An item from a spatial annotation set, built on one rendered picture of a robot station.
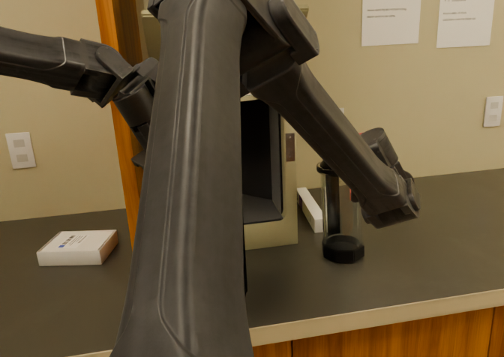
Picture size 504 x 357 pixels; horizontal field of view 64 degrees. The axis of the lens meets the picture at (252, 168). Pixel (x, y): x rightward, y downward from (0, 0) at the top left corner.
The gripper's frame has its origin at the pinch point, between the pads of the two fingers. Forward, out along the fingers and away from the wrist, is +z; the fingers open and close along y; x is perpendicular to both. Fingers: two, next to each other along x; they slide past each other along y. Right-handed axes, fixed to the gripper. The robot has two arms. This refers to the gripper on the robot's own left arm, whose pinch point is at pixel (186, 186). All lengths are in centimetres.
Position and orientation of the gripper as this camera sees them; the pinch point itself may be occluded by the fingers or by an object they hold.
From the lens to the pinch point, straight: 74.0
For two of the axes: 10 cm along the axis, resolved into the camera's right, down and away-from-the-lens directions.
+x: 5.8, 2.0, -7.9
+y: -7.2, 5.9, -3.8
